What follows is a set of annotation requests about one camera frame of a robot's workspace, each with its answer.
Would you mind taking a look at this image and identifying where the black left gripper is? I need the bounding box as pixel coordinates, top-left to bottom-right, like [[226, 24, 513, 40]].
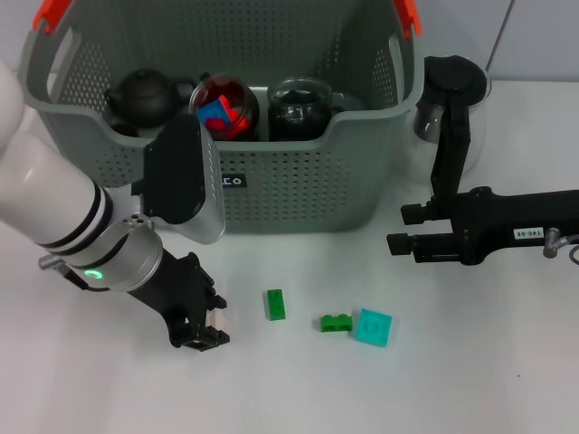
[[128, 251, 232, 352]]

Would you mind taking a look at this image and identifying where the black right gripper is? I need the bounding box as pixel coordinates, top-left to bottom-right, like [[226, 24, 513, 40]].
[[387, 186, 579, 267]]

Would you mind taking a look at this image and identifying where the clear transparent brick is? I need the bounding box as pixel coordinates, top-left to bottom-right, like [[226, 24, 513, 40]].
[[205, 308, 227, 331]]

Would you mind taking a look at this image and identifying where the green two-stud brick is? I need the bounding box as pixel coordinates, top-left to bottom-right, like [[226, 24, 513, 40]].
[[320, 314, 354, 334]]

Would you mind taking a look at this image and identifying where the glass teacup black sleeve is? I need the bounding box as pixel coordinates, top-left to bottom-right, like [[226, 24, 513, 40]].
[[267, 101, 331, 142], [266, 76, 349, 119]]

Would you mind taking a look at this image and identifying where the blue square plate brick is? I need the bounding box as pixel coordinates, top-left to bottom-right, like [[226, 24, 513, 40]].
[[195, 95, 232, 126]]

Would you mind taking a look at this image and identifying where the glass jar with bricks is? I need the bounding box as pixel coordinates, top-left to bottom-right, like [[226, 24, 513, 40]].
[[188, 71, 262, 142]]

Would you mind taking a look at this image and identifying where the grey perforated storage basket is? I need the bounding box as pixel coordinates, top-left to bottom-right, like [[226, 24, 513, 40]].
[[15, 0, 426, 235]]

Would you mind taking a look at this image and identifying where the teal square plate brick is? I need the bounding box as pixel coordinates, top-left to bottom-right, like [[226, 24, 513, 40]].
[[355, 308, 394, 348]]

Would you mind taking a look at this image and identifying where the glass coffee pot black lid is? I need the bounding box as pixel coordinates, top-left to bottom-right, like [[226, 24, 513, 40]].
[[397, 53, 492, 202]]

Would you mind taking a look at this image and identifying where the black clay teapot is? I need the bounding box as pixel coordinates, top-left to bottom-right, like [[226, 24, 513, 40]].
[[104, 67, 198, 128]]

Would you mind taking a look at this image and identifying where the right gripper cable connector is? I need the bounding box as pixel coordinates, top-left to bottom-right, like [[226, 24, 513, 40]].
[[544, 228, 579, 263]]

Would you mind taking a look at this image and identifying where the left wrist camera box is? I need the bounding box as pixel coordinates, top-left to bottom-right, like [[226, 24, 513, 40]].
[[131, 115, 226, 245]]

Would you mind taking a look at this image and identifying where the orange basket handle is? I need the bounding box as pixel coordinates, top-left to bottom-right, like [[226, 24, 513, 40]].
[[32, 0, 424, 40]]

